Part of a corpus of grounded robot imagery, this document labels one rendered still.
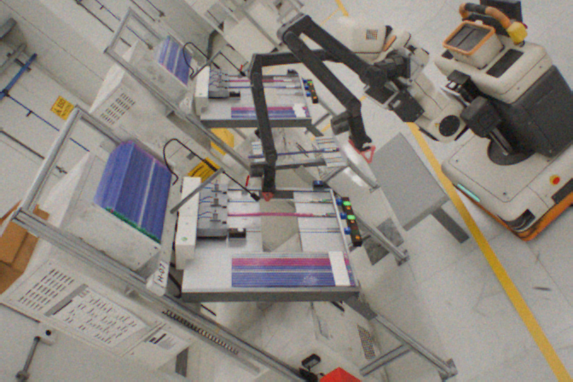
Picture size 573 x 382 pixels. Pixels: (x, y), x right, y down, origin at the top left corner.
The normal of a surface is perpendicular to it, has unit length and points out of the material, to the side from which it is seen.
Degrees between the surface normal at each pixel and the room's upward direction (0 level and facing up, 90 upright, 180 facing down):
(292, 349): 0
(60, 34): 90
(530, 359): 0
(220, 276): 48
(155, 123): 90
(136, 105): 90
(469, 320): 0
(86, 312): 88
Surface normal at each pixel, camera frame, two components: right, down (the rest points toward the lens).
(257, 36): 0.09, 0.56
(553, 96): 0.26, 0.40
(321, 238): 0.09, -0.83
